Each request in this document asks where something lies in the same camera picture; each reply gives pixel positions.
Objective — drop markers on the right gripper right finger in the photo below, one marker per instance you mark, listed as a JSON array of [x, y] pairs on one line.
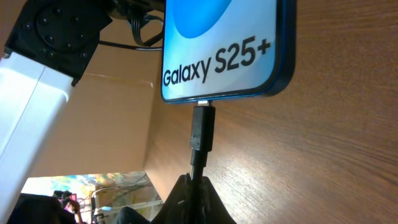
[[209, 208]]

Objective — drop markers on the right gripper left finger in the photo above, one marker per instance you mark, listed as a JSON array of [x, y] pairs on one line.
[[178, 207]]

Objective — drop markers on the blue Samsung Galaxy smartphone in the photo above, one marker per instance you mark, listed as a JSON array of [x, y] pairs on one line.
[[219, 49]]

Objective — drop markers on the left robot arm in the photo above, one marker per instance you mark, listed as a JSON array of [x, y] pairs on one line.
[[45, 56]]

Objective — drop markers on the person in background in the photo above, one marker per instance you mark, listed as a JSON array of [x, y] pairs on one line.
[[42, 209]]

